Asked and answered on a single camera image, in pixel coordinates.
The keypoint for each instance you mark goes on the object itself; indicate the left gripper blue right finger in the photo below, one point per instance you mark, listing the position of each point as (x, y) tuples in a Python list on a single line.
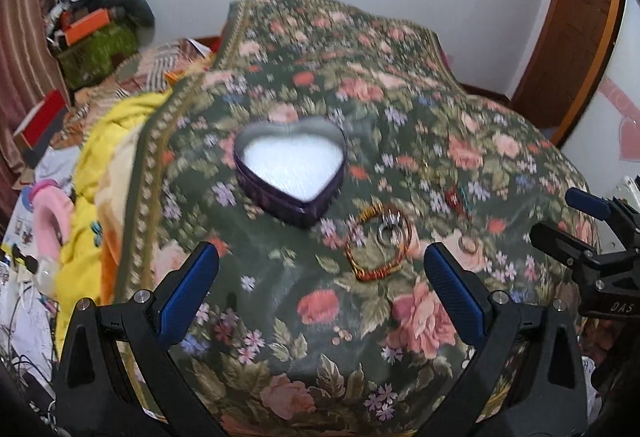
[(547, 396)]

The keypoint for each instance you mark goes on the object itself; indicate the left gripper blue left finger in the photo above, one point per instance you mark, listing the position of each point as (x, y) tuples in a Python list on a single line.
[(94, 395)]

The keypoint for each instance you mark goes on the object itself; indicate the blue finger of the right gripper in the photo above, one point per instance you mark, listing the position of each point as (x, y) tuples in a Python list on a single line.
[(587, 203)]

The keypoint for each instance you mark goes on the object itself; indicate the purple heart-shaped tin box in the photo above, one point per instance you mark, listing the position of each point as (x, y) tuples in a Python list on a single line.
[(292, 171)]

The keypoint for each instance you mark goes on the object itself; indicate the yellow blanket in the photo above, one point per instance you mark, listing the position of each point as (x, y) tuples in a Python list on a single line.
[(89, 259)]

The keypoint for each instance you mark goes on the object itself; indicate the floral green bedspread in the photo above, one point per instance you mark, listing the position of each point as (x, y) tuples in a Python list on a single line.
[(334, 330)]

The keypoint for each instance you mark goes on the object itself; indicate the brown wooden door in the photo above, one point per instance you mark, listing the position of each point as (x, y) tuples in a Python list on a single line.
[(573, 48)]

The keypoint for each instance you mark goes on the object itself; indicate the red and white box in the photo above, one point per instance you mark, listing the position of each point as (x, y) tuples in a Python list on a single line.
[(33, 136)]

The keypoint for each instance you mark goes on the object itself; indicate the striped patchwork quilt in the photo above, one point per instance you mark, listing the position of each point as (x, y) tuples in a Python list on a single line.
[(151, 71)]

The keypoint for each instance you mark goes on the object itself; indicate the orange box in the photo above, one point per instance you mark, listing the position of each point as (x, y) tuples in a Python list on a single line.
[(80, 29)]

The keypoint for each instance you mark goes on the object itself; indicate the grey neck pillow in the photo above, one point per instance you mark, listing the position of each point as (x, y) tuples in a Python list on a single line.
[(138, 11)]

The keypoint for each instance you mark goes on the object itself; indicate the striped red curtain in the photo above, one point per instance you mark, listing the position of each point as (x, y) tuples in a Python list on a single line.
[(28, 72)]

